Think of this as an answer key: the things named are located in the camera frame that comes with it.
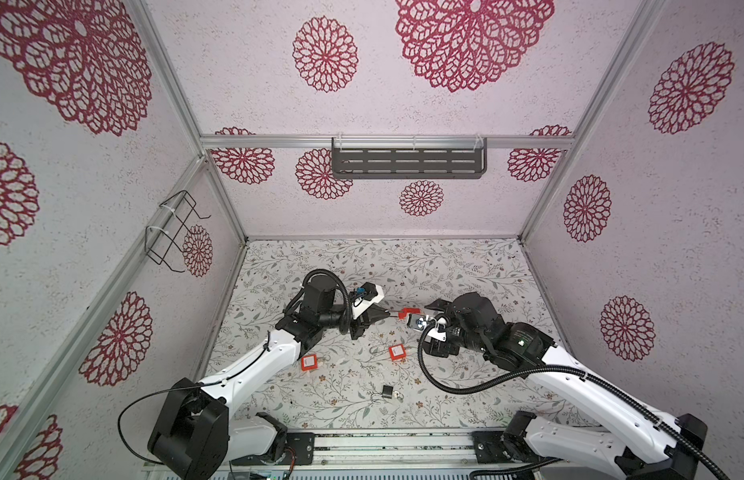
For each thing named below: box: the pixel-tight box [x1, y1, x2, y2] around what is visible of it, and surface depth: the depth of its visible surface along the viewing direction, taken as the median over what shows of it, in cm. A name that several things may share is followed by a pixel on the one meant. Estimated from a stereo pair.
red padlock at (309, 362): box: [301, 354, 319, 371], surface depth 89 cm
